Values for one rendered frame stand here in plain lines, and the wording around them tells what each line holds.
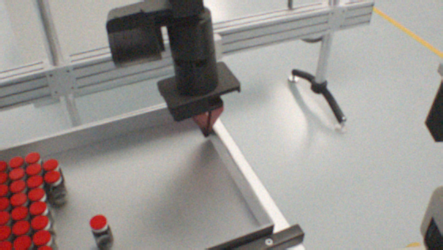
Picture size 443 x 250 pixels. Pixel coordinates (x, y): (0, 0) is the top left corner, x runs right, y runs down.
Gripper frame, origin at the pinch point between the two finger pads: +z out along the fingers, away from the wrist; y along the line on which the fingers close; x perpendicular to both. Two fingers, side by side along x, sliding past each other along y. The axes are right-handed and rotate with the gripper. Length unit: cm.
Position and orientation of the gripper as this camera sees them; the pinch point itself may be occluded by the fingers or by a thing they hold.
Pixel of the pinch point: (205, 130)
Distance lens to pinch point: 63.1
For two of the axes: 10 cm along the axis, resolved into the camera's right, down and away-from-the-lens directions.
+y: -9.2, 3.2, -2.3
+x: 3.9, 6.1, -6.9
